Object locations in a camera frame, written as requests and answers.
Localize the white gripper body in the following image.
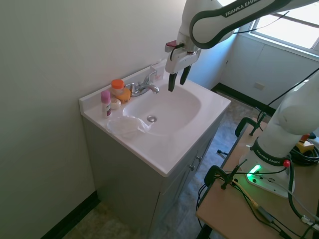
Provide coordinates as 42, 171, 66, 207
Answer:
165, 48, 201, 75

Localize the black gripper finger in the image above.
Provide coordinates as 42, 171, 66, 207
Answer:
179, 64, 192, 86
168, 71, 179, 93

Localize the white tissue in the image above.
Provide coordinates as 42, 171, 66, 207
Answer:
106, 116, 153, 136

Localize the chrome faucet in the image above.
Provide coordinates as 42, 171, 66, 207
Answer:
125, 70, 160, 98

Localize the low orange cream jar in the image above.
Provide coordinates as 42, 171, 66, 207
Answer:
116, 89, 132, 104

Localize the clear jar with orange lid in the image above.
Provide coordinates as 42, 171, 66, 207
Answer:
111, 79, 126, 97

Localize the black baseboard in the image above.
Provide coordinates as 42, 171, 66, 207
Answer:
41, 190, 101, 239
211, 83, 278, 116

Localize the round white cream tin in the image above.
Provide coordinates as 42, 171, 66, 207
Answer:
110, 98, 122, 111

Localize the pink cap deodorant stick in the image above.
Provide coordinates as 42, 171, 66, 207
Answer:
100, 90, 112, 118

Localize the black C-clamp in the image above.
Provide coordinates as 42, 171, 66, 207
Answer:
235, 111, 269, 138
204, 159, 248, 191

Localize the grey vanity cabinet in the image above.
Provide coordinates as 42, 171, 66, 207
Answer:
82, 115, 223, 239

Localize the window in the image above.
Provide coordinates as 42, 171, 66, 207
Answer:
234, 0, 319, 60

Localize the light wooden table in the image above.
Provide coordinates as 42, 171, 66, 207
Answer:
195, 117, 319, 239

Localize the yellow emergency stop box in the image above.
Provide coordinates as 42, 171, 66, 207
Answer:
296, 133, 319, 161

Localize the black cable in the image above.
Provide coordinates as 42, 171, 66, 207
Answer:
267, 69, 319, 106
233, 10, 291, 34

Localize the yellow cable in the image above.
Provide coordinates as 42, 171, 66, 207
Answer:
232, 179, 260, 208

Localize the grey cable adapter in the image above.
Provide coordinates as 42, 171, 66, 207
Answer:
257, 206, 275, 223

